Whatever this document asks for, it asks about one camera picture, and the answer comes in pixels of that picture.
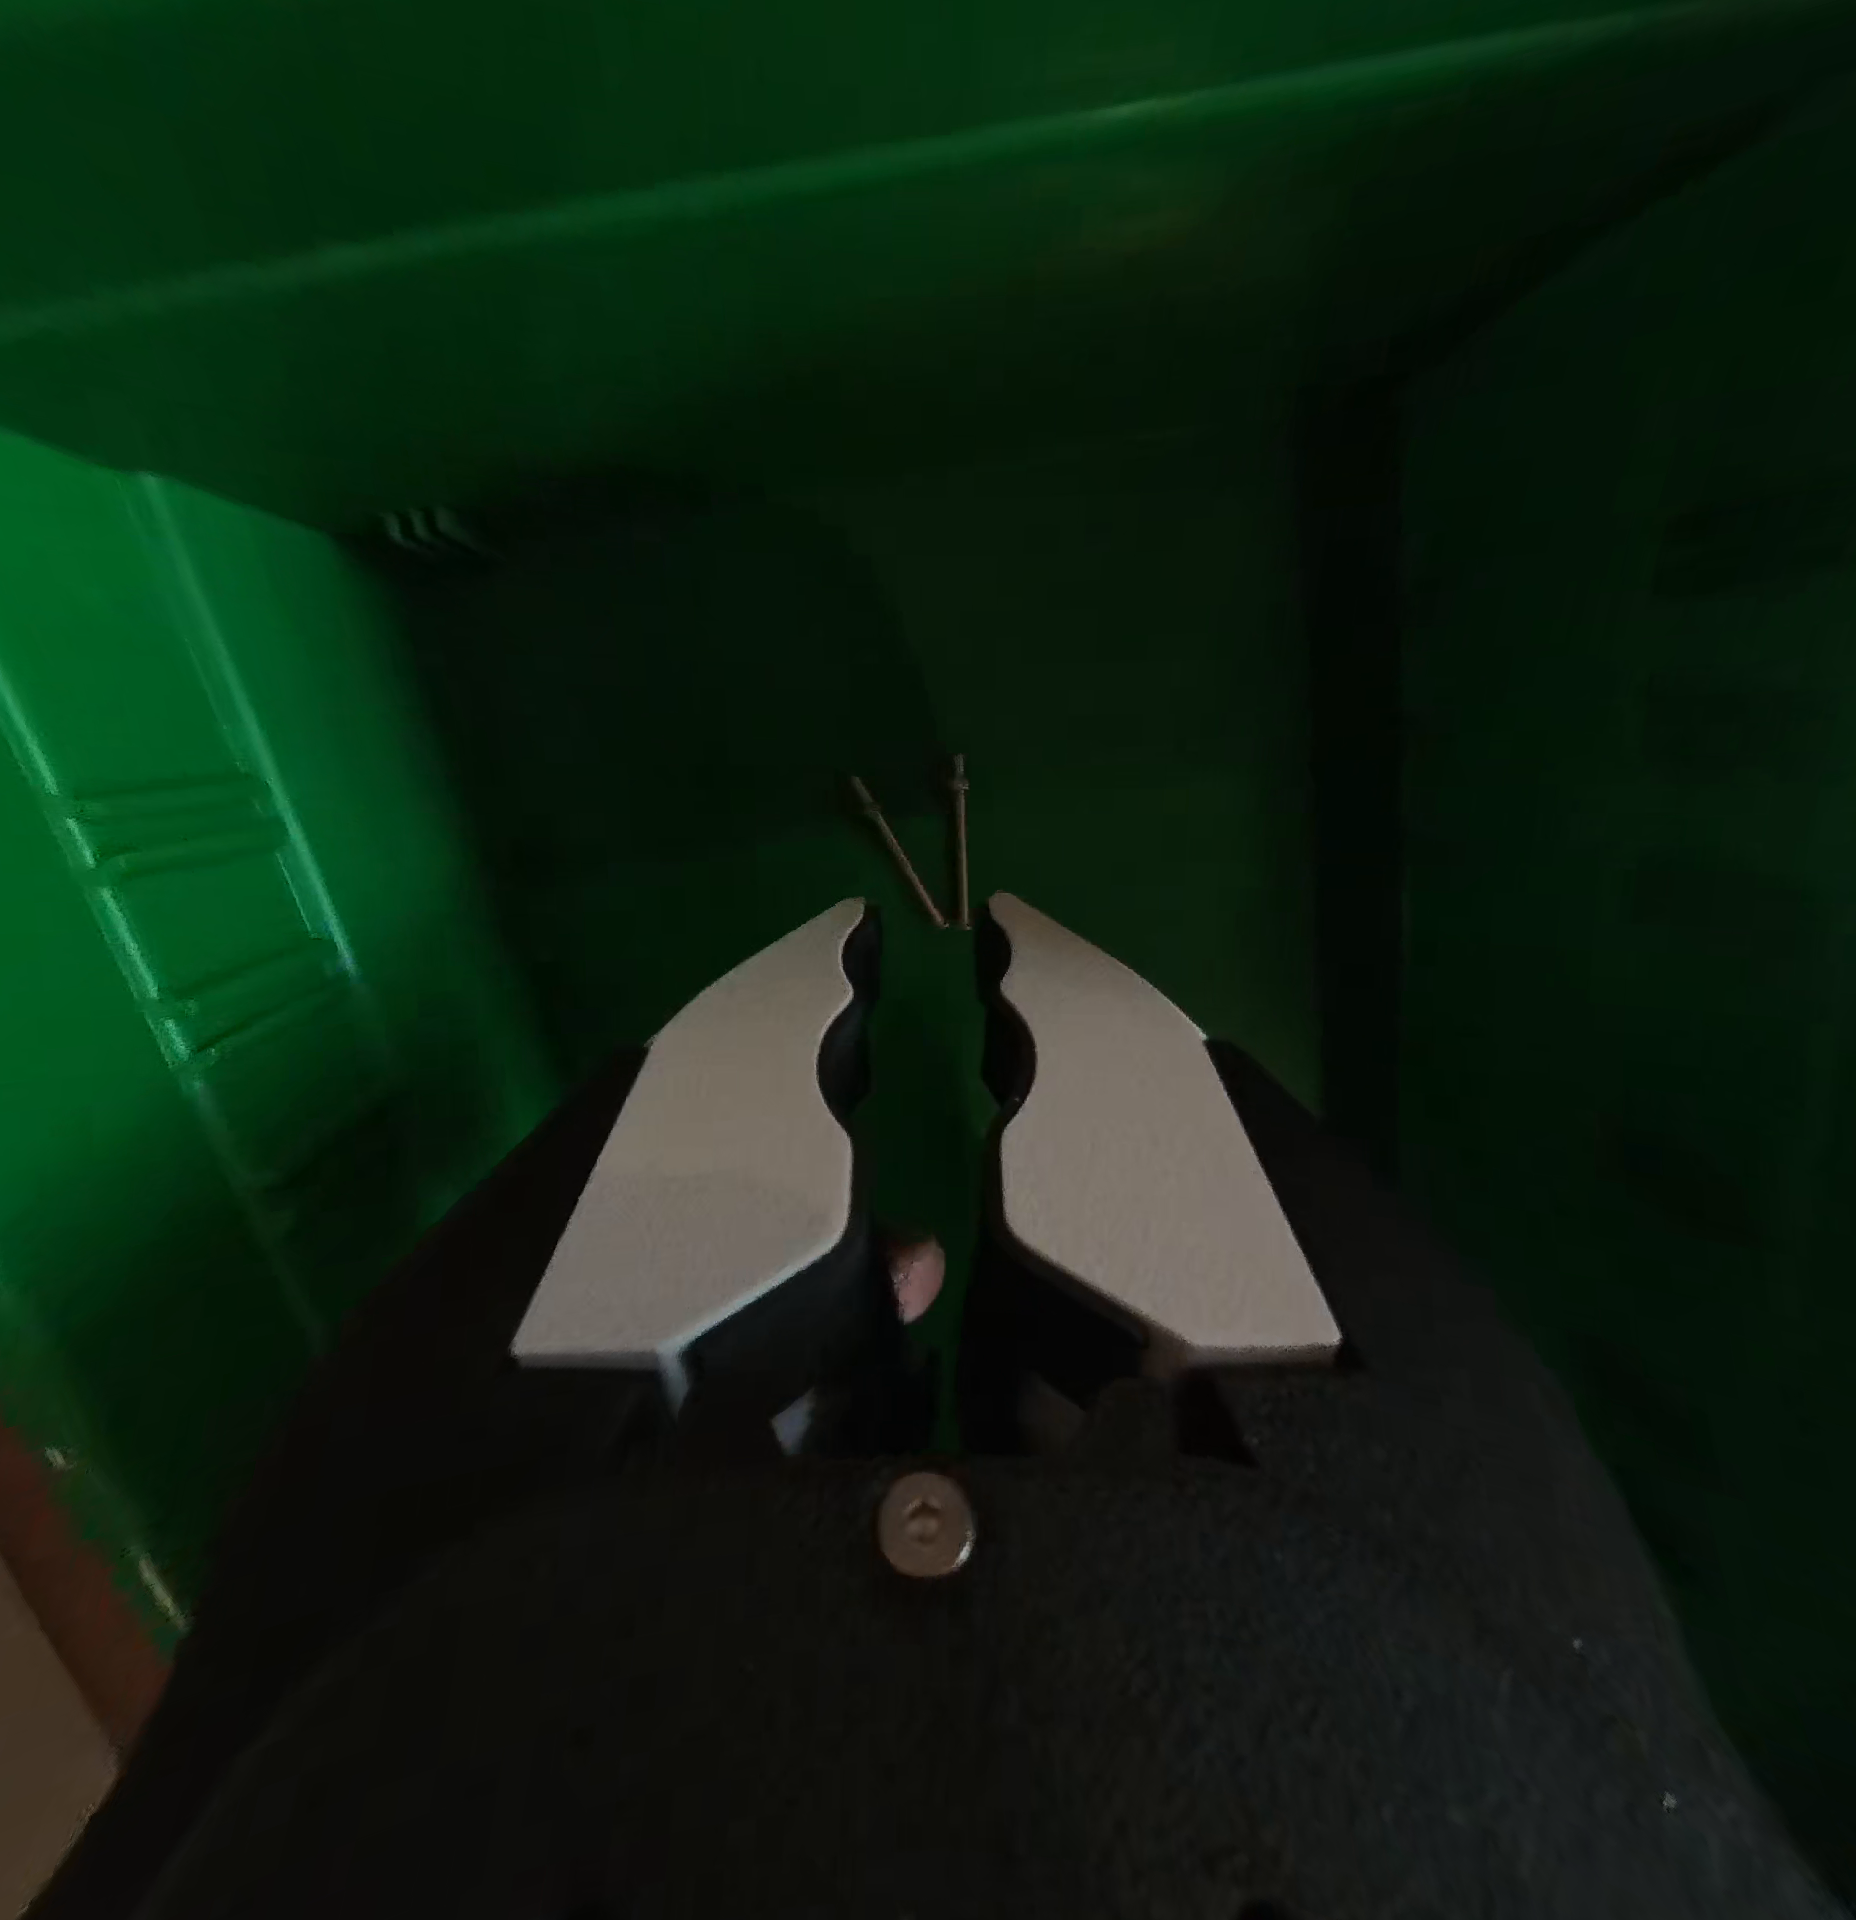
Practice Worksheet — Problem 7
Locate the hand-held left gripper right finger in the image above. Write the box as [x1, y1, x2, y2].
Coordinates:
[970, 892, 1342, 1461]

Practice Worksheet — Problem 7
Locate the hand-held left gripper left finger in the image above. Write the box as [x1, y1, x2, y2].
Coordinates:
[510, 896, 887, 1461]

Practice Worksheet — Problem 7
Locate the green plastic bin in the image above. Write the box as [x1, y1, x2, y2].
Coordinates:
[0, 0, 1856, 1920]

